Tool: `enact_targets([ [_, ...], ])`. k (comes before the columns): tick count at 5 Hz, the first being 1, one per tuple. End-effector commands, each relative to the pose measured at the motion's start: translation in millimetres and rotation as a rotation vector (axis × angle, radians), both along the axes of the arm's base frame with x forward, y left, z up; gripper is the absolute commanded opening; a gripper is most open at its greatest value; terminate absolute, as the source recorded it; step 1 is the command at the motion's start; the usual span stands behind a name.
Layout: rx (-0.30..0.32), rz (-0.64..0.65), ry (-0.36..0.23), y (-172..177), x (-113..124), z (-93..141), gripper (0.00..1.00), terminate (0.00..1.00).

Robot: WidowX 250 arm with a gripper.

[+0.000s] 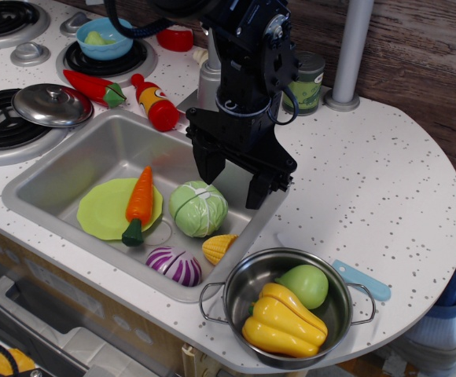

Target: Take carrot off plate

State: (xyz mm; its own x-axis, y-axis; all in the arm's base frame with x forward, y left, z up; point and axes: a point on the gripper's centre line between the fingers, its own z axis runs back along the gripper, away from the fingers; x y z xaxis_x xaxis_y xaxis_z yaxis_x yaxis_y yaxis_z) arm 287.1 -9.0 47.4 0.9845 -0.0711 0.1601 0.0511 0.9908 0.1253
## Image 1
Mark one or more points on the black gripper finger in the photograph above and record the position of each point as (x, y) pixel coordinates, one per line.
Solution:
(261, 185)
(209, 158)

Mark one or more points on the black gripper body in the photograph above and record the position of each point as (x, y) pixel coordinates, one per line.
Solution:
(248, 140)

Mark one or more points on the orange toy carrot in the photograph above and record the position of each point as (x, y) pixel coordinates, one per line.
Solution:
(139, 208)

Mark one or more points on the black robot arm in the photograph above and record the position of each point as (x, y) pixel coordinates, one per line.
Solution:
(257, 57)

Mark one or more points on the light green plate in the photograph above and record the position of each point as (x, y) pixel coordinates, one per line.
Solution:
(102, 210)

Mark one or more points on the green toy cabbage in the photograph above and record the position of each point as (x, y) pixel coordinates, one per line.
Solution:
(198, 209)

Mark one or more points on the grey toy faucet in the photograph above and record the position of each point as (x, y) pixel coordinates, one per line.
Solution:
(204, 97)

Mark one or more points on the red toy ketchup bottle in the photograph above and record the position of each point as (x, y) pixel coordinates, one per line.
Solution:
(161, 112)

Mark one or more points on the green labelled toy can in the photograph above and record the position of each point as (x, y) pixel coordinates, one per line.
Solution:
(307, 88)

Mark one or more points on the yellow toy corn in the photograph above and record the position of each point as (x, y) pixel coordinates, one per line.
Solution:
(216, 247)

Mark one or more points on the white toy mushroom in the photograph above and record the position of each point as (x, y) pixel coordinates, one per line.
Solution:
(200, 56)

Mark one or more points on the steel sink basin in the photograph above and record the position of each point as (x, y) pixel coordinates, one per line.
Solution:
(120, 144)

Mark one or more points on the grey vertical pole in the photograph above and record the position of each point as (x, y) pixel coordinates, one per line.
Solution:
(343, 97)

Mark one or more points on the purple toy onion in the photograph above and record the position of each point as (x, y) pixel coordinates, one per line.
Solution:
(176, 264)

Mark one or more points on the green toy pear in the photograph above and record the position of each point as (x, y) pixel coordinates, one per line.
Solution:
(308, 283)

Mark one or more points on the red toy chili pepper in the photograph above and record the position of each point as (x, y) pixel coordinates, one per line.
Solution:
(100, 91)

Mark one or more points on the yellow toy bell pepper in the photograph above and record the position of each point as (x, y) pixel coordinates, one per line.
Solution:
(279, 323)

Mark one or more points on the light blue toy knife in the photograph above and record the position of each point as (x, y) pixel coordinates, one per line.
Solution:
(380, 291)

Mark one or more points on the blue bowl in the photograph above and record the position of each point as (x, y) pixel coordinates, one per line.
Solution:
(110, 52)

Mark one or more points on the steel pot lid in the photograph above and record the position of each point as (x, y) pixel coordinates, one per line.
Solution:
(52, 105)

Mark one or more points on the black burner under bowl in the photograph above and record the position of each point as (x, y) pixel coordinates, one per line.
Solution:
(140, 59)

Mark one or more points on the green toy vegetable in bowl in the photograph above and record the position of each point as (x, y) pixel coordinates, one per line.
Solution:
(94, 38)

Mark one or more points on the grey back stove knob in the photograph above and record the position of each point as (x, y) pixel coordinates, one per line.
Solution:
(70, 27)

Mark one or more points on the grey stove knob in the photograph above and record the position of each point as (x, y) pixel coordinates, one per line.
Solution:
(29, 54)
(70, 27)

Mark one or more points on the black front left burner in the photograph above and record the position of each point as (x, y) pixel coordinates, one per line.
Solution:
(20, 139)

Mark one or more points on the toy oven door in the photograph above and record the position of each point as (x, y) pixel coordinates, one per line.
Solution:
(70, 333)

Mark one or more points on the grey shoe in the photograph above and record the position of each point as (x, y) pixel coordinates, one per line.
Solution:
(426, 359)

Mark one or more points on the black back left burner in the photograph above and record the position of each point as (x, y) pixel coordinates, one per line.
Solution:
(20, 22)

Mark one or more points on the steel pot with handles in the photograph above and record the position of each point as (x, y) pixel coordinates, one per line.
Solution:
(242, 287)

